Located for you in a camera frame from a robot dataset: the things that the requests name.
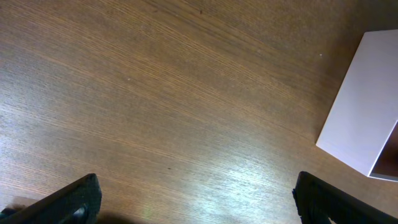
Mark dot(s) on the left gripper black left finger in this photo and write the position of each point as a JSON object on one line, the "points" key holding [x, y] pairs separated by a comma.
{"points": [[78, 202]]}

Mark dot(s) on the white box, pink interior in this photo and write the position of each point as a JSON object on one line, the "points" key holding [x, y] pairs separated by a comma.
{"points": [[359, 128]]}

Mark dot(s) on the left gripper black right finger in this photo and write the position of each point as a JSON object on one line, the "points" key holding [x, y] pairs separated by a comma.
{"points": [[319, 202]]}

